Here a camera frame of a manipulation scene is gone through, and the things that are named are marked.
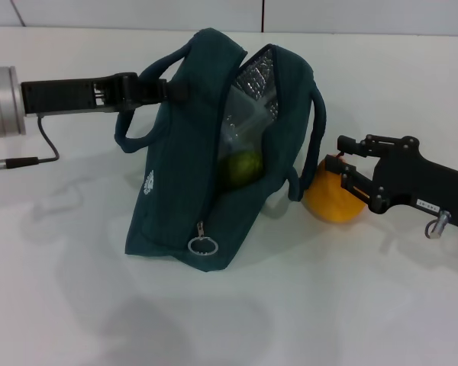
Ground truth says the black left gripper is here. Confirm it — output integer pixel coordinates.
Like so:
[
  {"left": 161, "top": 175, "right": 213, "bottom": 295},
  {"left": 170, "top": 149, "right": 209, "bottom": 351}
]
[{"left": 21, "top": 72, "right": 189, "bottom": 115}]

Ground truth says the teal fabric lunch bag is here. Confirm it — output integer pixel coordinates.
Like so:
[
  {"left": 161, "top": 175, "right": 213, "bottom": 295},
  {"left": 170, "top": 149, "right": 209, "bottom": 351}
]
[{"left": 114, "top": 27, "right": 327, "bottom": 274}]

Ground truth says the dark left gripper cable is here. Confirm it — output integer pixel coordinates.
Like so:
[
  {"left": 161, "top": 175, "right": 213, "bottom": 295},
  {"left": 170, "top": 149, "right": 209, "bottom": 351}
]
[{"left": 5, "top": 114, "right": 59, "bottom": 169}]

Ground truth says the orange yellow pear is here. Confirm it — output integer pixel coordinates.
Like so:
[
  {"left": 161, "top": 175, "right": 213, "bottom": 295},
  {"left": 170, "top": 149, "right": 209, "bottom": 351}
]
[{"left": 304, "top": 153, "right": 367, "bottom": 224}]

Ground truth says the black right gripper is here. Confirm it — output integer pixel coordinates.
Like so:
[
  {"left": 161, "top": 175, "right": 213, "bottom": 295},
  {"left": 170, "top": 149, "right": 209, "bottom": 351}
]
[{"left": 326, "top": 133, "right": 458, "bottom": 232}]

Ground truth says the green cucumber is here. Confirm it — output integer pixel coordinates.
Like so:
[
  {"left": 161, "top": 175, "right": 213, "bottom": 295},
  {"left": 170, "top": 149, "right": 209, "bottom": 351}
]
[{"left": 217, "top": 150, "right": 264, "bottom": 191}]

